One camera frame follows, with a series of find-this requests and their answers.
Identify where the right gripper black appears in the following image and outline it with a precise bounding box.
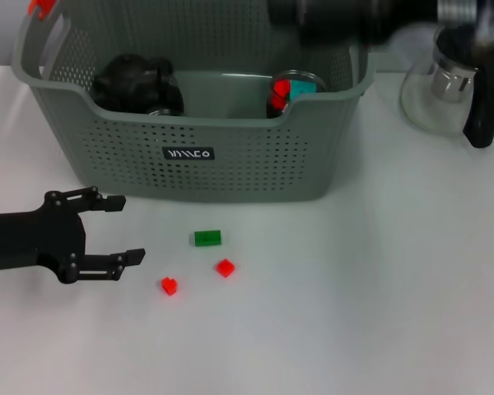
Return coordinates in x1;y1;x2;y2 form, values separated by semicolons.
266;0;438;47

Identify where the black clay teapot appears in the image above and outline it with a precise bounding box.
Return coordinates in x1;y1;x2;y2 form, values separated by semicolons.
91;53;153;112

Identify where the grey-green perforated storage bin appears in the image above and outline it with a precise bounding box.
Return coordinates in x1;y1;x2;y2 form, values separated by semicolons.
10;0;378;205

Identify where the green toy brick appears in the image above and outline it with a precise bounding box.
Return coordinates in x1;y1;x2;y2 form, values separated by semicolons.
193;230;223;248

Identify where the teal square toy plate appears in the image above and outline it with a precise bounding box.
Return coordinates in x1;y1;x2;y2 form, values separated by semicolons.
289;80;317;100

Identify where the bright red toy brick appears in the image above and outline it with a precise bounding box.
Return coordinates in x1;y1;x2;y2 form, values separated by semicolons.
270;80;291;111

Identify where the glass coffee pot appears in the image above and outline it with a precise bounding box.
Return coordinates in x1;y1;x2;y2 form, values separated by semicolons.
399;26;494;150

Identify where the orange bin handle clip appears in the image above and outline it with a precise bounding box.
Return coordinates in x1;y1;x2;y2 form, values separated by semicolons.
27;0;58;20

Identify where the small red square brick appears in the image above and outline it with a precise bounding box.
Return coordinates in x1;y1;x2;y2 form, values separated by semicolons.
216;258;236;280

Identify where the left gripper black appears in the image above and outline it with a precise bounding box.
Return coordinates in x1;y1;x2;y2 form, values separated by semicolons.
0;186;148;286

